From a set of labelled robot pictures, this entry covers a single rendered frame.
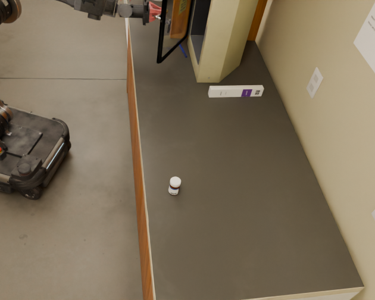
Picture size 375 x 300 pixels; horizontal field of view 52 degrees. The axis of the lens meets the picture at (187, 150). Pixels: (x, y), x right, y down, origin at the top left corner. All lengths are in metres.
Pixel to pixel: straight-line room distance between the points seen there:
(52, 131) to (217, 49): 1.27
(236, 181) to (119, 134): 1.52
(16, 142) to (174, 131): 1.20
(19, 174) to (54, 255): 0.50
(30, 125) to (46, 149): 0.23
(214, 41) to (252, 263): 0.95
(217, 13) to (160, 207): 0.83
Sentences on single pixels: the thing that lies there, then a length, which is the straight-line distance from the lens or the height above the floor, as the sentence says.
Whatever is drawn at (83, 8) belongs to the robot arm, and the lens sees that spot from 1.37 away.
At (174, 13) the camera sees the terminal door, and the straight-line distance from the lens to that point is 1.83.
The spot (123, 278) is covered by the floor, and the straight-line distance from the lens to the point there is 2.28.
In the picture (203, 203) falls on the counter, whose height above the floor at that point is 0.94.
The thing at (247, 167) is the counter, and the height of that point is 0.94.
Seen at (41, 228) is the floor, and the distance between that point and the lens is 2.46.
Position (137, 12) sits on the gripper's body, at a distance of 1.81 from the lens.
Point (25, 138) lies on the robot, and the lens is 2.55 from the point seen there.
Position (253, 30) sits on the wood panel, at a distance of 2.24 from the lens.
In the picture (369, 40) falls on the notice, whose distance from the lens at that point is 1.45.
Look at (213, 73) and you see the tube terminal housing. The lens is 1.87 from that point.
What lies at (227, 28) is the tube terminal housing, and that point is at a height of 1.24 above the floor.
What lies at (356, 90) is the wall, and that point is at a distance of 1.49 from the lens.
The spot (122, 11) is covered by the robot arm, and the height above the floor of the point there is 1.24.
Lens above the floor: 2.11
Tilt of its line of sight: 49 degrees down
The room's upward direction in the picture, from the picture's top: 12 degrees clockwise
